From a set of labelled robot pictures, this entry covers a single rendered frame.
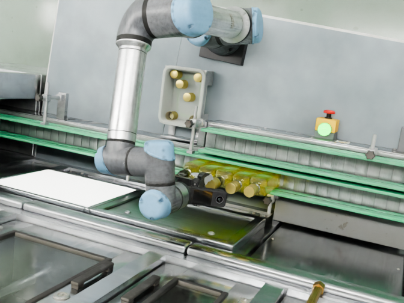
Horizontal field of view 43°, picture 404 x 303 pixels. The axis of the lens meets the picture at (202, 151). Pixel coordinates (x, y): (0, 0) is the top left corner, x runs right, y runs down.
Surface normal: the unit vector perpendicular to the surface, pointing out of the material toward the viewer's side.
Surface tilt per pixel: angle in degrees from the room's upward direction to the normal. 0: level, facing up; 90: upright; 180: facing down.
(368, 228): 0
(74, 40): 0
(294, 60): 0
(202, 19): 77
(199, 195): 33
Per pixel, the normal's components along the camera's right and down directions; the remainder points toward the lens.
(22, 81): 0.92, 0.18
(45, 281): 0.12, -0.98
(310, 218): -0.38, 0.11
